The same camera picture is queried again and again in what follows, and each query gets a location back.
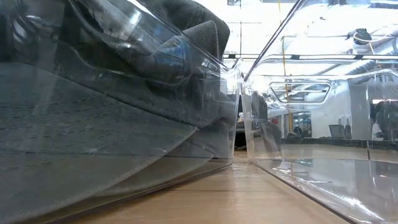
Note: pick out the clear plastic bin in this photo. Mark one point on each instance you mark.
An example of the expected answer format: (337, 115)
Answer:
(311, 186)
(231, 109)

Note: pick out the black mounted camera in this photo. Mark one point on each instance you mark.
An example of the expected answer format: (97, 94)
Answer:
(362, 36)

